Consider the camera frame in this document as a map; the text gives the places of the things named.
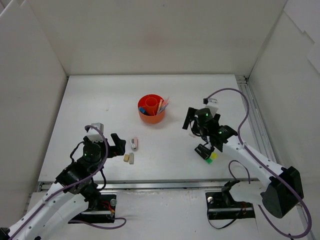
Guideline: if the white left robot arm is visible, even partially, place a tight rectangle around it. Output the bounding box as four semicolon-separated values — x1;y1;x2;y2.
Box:
0;133;126;240

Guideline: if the small tan eraser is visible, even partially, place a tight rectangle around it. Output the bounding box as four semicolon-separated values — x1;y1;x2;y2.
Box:
123;154;130;162

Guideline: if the aluminium front rail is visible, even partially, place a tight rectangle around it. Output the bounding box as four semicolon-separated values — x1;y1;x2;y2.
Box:
37;177;260;192

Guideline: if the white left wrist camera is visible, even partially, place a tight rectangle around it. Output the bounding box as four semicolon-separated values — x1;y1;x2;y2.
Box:
84;122;104;143

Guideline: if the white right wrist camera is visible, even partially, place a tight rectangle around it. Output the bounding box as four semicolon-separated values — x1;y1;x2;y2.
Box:
203;97;219;116

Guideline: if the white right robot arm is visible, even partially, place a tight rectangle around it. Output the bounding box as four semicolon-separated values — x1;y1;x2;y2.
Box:
182;107;304;219

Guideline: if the orange round compartment container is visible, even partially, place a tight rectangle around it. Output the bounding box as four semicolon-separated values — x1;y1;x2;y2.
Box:
137;94;166;124

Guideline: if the orange highlighter pen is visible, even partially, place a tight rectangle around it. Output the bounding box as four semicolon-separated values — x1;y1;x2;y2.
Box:
162;97;170;106

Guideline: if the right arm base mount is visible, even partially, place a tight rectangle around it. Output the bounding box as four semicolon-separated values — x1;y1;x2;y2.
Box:
205;180;256;230

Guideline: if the white eraser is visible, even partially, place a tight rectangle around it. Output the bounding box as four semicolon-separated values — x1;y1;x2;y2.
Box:
189;132;197;138

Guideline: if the yellow capped black highlighter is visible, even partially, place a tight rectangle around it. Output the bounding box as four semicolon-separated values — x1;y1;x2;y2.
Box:
197;144;217;159

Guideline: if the long beige eraser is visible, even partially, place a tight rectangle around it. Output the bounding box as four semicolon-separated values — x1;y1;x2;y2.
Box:
128;152;135;165

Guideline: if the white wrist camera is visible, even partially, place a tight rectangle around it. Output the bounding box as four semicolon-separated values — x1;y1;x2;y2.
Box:
84;122;104;143
203;97;219;116

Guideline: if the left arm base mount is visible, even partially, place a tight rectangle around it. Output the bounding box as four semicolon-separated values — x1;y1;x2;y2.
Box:
71;190;117;224

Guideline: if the blue capped black highlighter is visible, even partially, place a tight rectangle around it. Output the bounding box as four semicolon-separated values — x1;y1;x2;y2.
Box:
138;107;149;116

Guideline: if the yellow clear gel pen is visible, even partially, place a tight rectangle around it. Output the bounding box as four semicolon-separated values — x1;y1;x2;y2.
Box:
156;99;163;115

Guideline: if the blue clear gel pen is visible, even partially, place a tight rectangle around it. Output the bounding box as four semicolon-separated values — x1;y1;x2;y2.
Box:
159;104;168;114

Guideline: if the pink white mini stapler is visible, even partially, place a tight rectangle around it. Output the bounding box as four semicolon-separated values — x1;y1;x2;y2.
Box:
130;137;139;152

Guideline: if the green capped black highlighter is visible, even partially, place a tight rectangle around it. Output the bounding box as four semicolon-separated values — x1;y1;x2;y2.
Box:
194;147;213;164

